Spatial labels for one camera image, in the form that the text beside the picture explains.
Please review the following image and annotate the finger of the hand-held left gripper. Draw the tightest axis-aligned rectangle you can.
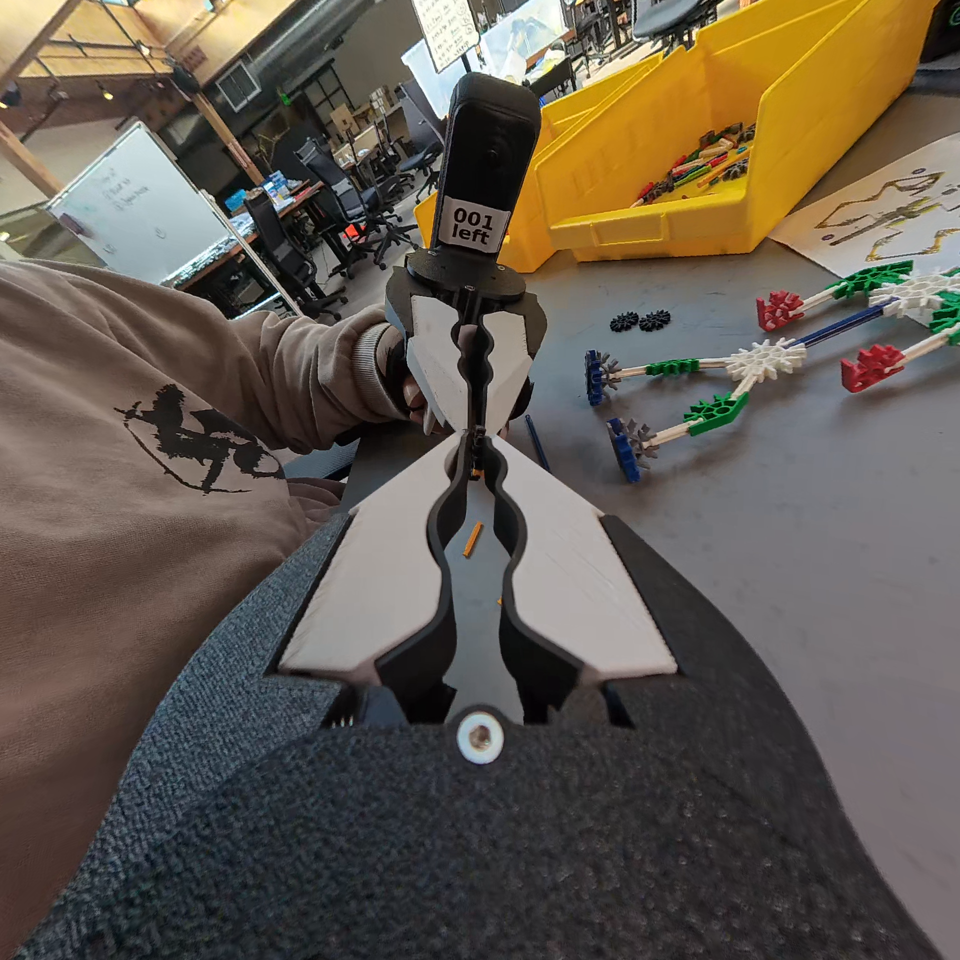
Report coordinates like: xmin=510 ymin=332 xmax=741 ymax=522
xmin=407 ymin=294 xmax=474 ymax=436
xmin=478 ymin=309 xmax=535 ymax=436

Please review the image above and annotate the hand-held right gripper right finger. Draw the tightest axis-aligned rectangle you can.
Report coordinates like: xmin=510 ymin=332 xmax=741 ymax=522
xmin=480 ymin=435 xmax=678 ymax=710

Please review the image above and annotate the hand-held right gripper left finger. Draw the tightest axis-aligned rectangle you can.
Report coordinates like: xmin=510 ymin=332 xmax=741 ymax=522
xmin=277 ymin=433 xmax=474 ymax=710

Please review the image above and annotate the yellow plastic bin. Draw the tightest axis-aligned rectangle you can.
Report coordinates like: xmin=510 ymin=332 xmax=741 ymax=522
xmin=414 ymin=52 xmax=665 ymax=275
xmin=536 ymin=0 xmax=942 ymax=264

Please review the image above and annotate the person's left forearm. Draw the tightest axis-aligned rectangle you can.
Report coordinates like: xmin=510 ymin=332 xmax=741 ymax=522
xmin=217 ymin=303 xmax=410 ymax=455

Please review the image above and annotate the grey desk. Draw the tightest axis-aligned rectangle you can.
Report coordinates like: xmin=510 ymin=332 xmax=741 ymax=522
xmin=285 ymin=82 xmax=960 ymax=960

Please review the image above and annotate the person's left hand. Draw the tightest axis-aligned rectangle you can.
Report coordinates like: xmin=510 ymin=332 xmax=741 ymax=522
xmin=375 ymin=309 xmax=453 ymax=440

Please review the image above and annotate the handwritten white sign board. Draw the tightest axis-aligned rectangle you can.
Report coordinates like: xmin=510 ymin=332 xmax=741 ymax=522
xmin=411 ymin=0 xmax=481 ymax=76

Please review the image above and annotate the black padded chair armrest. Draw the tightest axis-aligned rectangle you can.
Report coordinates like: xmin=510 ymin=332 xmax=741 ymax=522
xmin=281 ymin=438 xmax=357 ymax=483

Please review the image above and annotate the pile of colourful toy pieces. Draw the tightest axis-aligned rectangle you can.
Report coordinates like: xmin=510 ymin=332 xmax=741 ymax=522
xmin=628 ymin=120 xmax=759 ymax=210

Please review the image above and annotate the colourful toy rod model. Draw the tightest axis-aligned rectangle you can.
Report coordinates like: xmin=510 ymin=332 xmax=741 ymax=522
xmin=585 ymin=258 xmax=960 ymax=485

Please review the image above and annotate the person's beige shirt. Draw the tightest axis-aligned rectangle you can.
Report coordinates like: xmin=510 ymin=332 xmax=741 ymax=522
xmin=0 ymin=258 xmax=354 ymax=946

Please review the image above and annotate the printed instruction sheet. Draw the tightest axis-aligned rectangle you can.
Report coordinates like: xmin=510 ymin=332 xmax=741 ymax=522
xmin=768 ymin=131 xmax=960 ymax=282

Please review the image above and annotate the white whiteboard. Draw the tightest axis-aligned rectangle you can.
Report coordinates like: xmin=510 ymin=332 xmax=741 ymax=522
xmin=48 ymin=120 xmax=260 ymax=290

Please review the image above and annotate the silver ribbed duct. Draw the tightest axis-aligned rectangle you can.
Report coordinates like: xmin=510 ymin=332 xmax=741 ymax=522
xmin=213 ymin=0 xmax=376 ymax=114

